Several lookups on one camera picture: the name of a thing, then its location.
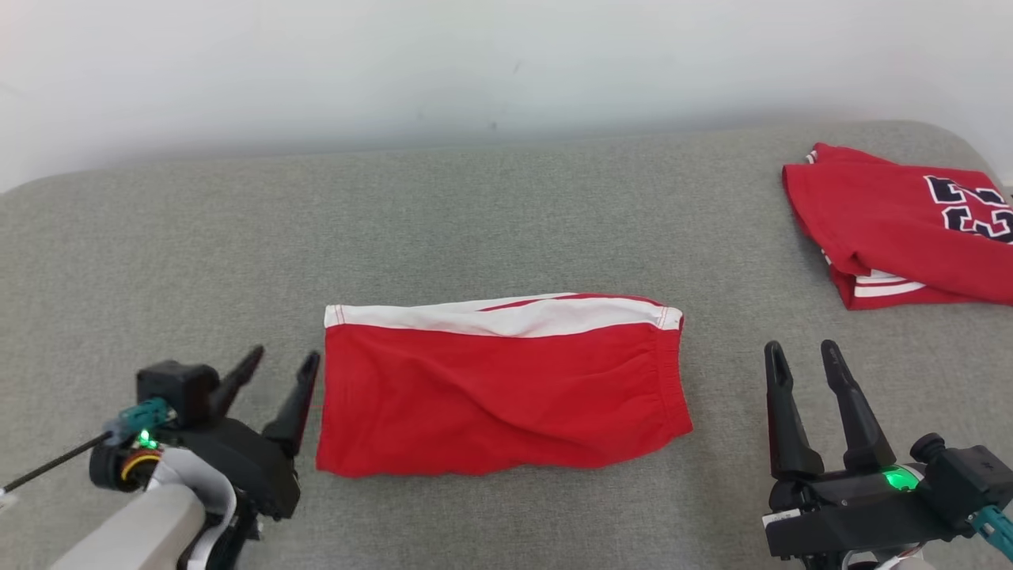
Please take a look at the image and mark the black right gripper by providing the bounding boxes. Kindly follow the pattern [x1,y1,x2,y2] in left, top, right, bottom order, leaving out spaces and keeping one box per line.
[761,340,958,559]

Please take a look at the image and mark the black left camera cable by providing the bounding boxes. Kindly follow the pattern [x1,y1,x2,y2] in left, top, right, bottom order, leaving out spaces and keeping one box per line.
[0,431,113,496]

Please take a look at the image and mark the teal left camera connector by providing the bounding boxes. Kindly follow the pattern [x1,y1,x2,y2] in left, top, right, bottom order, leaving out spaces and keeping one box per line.
[101,397,178,446]

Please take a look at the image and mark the teal right camera connector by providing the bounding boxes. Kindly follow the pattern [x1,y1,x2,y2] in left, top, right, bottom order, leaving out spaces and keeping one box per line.
[969,505,1013,559]

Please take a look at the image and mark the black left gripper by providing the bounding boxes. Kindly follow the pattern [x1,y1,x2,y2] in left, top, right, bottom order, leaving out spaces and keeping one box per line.
[170,345,321,522]

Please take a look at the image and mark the teal camera connector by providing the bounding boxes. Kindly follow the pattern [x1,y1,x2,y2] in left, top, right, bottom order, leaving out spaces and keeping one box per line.
[101,397,178,446]
[969,505,1013,559]

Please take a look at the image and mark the white flat ribbon cable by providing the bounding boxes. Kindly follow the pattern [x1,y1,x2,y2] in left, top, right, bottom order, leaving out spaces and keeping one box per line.
[150,447,238,570]

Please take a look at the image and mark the red shirt with white sleeves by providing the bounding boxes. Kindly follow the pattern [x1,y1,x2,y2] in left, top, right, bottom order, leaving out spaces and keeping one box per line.
[782,142,1013,311]

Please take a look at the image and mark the red Bulls 23 shorts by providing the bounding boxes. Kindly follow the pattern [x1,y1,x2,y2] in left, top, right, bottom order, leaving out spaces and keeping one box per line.
[315,292,695,478]

